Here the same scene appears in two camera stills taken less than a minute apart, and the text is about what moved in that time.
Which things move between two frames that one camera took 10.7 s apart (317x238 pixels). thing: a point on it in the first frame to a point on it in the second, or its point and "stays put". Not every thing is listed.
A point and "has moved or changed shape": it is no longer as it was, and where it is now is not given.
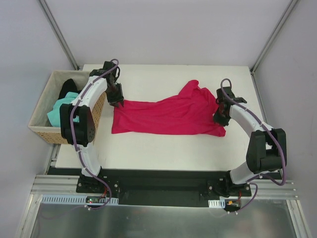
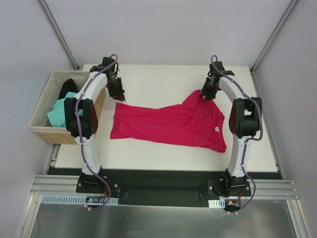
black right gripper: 220,117 to 207,90
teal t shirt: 53,114 stays put
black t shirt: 68,86 stays put
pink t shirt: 192,111 has moved or changed shape
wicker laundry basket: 49,133 stays put
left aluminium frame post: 47,11 stays put
